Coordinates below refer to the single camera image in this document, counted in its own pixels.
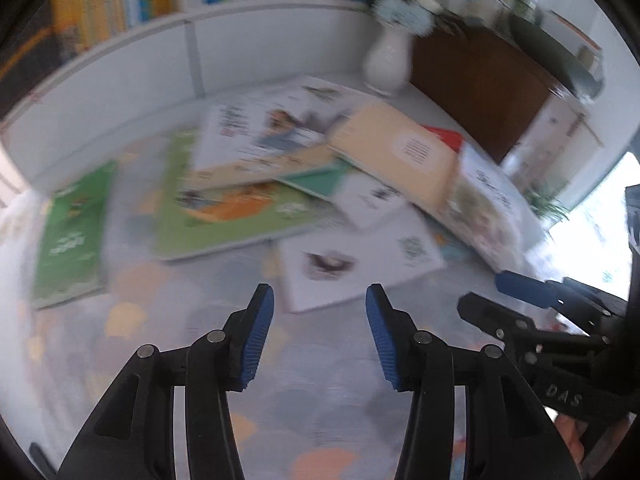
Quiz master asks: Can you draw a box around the tan book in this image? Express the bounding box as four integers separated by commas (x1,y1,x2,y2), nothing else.
327,102,461,221

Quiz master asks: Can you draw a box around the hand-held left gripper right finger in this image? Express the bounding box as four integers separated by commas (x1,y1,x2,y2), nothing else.
365,283,576,480

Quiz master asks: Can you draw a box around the white book with bird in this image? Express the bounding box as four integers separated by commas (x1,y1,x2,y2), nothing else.
275,205,446,313

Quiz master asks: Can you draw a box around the white illustrated book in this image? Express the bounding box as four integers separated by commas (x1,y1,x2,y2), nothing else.
445,147,526,268

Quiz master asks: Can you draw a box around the dark green ribbed plate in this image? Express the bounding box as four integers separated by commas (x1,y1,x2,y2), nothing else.
507,12,603,101

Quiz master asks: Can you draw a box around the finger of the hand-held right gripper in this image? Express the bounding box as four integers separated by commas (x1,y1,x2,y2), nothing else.
495,270,628,333
457,292,608,361

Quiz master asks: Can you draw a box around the red book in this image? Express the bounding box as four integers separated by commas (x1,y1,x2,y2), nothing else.
422,126,466,153

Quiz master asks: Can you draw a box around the white book with portrait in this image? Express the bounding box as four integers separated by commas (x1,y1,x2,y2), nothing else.
192,76,371,173

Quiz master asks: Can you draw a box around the brown wooden cabinet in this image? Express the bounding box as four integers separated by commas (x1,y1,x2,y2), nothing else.
410,25,603,191

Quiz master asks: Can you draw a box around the window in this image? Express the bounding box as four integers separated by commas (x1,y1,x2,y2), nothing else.
547,152,640,306

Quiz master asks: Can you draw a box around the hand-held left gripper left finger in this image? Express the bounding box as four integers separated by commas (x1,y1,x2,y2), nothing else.
57,283,276,480

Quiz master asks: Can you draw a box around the white bookshelf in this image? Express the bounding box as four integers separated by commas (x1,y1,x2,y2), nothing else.
0,0,386,191

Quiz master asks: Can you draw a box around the blue and white flower bouquet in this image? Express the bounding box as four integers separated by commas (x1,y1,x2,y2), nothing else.
370,0,451,36

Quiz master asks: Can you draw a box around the person's pink clothing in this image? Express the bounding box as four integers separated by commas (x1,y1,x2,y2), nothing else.
552,405,591,466

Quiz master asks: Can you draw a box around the dark green book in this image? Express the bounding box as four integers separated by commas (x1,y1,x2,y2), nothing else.
32,160,118,311

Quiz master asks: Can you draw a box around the light green book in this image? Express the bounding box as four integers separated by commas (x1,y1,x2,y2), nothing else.
152,130,346,261

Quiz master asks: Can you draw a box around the green potted plant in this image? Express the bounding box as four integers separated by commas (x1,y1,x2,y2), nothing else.
525,185,571,221

